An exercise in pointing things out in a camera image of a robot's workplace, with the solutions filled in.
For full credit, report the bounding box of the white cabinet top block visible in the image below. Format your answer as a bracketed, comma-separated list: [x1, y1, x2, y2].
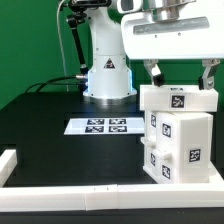
[140, 85, 218, 112]

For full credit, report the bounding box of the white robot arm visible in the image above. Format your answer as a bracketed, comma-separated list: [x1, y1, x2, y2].
[68, 0, 224, 101]

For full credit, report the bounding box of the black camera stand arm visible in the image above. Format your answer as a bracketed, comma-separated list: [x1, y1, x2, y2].
[65, 0, 112, 78]

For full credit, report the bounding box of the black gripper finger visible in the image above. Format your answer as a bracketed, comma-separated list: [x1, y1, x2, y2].
[144, 59, 165, 87]
[198, 59, 220, 90]

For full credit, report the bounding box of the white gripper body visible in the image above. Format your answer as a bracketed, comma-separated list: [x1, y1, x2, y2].
[121, 0, 224, 60]

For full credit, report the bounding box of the white U-shaped fence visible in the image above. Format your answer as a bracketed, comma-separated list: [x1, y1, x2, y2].
[0, 149, 224, 212]

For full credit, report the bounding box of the white cabinet box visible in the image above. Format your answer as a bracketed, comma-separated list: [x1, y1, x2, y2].
[140, 109, 214, 185]

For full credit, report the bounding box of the white marker base plate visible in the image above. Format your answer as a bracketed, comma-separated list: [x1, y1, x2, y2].
[64, 117, 144, 135]

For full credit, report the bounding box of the black cable bundle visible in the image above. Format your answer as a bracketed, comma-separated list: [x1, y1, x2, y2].
[25, 75, 89, 94]

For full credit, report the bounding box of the grey hanging cable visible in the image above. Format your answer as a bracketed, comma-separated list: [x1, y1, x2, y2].
[56, 0, 70, 93]

